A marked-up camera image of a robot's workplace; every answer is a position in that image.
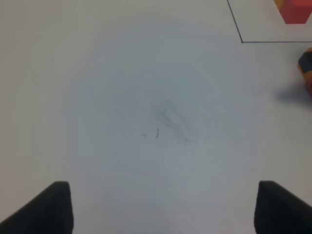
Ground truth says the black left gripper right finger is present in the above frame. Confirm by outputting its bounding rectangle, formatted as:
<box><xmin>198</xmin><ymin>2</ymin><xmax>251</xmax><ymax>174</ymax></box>
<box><xmin>253</xmin><ymin>181</ymin><xmax>312</xmax><ymax>234</ymax></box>

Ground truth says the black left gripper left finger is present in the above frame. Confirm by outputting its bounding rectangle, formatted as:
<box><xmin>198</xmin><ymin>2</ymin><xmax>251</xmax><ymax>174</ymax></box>
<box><xmin>0</xmin><ymin>181</ymin><xmax>74</xmax><ymax>234</ymax></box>

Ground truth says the red template block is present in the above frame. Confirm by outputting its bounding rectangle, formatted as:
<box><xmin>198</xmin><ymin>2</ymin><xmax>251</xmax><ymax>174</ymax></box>
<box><xmin>279</xmin><ymin>0</ymin><xmax>312</xmax><ymax>24</ymax></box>

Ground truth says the orange template block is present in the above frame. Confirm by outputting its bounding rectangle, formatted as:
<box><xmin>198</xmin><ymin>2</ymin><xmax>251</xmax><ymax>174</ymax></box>
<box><xmin>274</xmin><ymin>0</ymin><xmax>284</xmax><ymax>7</ymax></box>

